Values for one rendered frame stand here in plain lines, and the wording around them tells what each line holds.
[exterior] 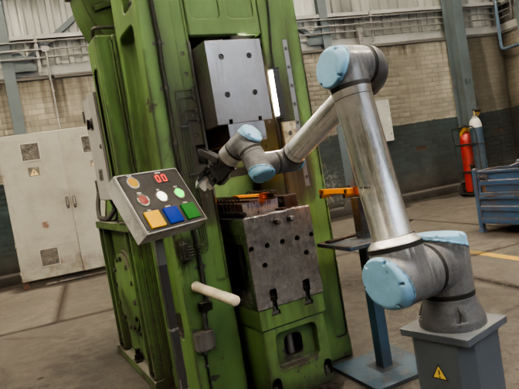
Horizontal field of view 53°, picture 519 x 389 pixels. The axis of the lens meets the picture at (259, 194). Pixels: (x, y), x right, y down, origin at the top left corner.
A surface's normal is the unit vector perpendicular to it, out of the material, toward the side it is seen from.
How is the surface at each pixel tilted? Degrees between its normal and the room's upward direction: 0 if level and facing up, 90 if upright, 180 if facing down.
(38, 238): 90
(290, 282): 90
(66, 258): 90
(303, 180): 90
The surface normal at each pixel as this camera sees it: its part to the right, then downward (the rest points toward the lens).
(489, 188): -0.90, 0.16
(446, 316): -0.44, -0.22
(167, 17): 0.47, -0.03
